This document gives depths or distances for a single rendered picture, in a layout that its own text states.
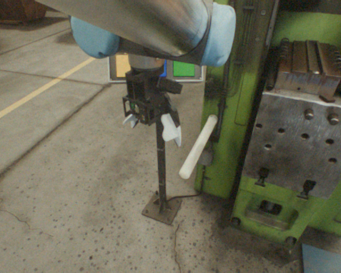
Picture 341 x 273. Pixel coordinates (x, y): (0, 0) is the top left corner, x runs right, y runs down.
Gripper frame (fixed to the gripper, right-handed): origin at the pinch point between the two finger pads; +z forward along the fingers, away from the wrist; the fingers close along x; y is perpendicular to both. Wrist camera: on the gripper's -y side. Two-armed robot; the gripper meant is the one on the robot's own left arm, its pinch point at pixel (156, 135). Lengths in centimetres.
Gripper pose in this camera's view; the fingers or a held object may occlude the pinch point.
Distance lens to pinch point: 62.7
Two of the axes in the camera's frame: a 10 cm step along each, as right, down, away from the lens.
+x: 8.5, 3.3, -4.2
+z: 0.0, 7.9, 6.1
